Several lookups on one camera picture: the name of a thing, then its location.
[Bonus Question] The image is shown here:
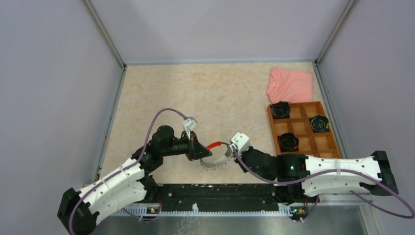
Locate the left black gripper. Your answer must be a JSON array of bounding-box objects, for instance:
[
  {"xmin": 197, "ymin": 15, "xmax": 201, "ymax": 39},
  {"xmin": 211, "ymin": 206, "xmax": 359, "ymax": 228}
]
[{"xmin": 161, "ymin": 130, "xmax": 211, "ymax": 161}]

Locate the metal keyring with red handle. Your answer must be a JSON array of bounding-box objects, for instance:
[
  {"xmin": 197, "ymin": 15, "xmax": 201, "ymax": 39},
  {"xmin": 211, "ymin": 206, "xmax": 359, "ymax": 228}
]
[{"xmin": 199, "ymin": 141, "xmax": 233, "ymax": 170}]

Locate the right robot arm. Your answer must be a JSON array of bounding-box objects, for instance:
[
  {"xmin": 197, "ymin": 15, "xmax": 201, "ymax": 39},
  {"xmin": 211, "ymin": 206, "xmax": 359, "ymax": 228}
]
[{"xmin": 233, "ymin": 146, "xmax": 399, "ymax": 202}]

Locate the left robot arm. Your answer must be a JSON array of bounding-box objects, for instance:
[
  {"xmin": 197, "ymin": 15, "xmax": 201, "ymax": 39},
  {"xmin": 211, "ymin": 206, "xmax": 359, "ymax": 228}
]
[{"xmin": 57, "ymin": 125, "xmax": 212, "ymax": 235}]

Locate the black red coil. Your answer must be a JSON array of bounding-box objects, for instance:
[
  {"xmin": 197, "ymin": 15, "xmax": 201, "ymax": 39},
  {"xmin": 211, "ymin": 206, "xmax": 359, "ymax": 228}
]
[{"xmin": 278, "ymin": 132, "xmax": 300, "ymax": 152}]

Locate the wooden compartment tray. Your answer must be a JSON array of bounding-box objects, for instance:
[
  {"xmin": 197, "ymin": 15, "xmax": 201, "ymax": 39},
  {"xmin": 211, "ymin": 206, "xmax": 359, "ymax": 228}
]
[{"xmin": 267, "ymin": 101, "xmax": 341, "ymax": 159}]

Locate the black coil top left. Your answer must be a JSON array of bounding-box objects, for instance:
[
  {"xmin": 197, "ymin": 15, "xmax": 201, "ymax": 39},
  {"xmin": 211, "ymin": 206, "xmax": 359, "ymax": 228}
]
[{"xmin": 270, "ymin": 101, "xmax": 291, "ymax": 119}]

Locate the black yellow coil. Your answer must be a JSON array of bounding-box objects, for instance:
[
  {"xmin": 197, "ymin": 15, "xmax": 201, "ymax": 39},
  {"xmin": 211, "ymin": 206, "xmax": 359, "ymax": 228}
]
[{"xmin": 309, "ymin": 115, "xmax": 329, "ymax": 133}]

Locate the pink folded cloth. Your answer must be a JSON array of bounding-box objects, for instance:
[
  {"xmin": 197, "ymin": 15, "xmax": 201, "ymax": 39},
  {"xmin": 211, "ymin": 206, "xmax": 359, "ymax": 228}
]
[{"xmin": 266, "ymin": 68, "xmax": 313, "ymax": 103}]

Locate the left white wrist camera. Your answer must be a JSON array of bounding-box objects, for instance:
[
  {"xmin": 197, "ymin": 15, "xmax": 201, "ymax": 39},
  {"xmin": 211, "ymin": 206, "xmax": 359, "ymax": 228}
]
[{"xmin": 182, "ymin": 117, "xmax": 198, "ymax": 140}]

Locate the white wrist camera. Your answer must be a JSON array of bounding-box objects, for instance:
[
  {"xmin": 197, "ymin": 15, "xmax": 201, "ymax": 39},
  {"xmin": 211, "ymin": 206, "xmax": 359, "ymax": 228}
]
[
  {"xmin": 230, "ymin": 132, "xmax": 251, "ymax": 155},
  {"xmin": 182, "ymin": 117, "xmax": 198, "ymax": 140}
]

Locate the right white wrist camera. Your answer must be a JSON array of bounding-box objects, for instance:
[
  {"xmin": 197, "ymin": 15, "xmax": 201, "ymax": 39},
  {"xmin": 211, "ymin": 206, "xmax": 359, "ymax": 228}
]
[{"xmin": 230, "ymin": 132, "xmax": 251, "ymax": 155}]

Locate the white slotted cable duct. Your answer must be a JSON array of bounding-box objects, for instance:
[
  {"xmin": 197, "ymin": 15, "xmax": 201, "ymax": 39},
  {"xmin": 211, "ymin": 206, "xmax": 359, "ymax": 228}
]
[{"xmin": 110, "ymin": 203, "xmax": 292, "ymax": 217}]

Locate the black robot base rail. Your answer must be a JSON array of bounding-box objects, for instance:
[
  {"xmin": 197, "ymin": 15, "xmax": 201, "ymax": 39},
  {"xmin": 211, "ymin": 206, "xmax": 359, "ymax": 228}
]
[{"xmin": 127, "ymin": 183, "xmax": 320, "ymax": 213}]

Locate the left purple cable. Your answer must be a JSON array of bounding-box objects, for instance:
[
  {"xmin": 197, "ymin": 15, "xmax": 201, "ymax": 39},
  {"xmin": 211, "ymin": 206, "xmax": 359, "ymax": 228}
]
[{"xmin": 69, "ymin": 108, "xmax": 189, "ymax": 235}]

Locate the purple cable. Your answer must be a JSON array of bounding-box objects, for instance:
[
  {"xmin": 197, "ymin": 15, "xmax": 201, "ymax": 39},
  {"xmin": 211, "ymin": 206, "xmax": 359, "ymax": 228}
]
[
  {"xmin": 232, "ymin": 150, "xmax": 415, "ymax": 219},
  {"xmin": 69, "ymin": 108, "xmax": 189, "ymax": 235}
]

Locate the aluminium frame left rail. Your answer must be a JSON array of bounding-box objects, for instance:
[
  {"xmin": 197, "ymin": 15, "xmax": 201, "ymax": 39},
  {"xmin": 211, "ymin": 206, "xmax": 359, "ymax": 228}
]
[{"xmin": 82, "ymin": 0, "xmax": 127, "ymax": 182}]

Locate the aluminium frame rail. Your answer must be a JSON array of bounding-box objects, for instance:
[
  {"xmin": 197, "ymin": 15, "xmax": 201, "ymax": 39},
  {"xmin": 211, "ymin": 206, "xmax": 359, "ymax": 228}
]
[
  {"xmin": 312, "ymin": 0, "xmax": 358, "ymax": 159},
  {"xmin": 82, "ymin": 0, "xmax": 127, "ymax": 182}
]

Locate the aluminium frame right rail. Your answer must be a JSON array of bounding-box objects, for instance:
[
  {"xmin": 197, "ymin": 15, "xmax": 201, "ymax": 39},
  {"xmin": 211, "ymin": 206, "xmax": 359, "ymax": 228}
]
[{"xmin": 312, "ymin": 0, "xmax": 358, "ymax": 159}]

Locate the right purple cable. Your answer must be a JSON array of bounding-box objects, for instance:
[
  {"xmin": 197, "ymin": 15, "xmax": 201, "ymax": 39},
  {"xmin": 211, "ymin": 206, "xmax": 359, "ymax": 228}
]
[{"xmin": 232, "ymin": 150, "xmax": 415, "ymax": 219}]

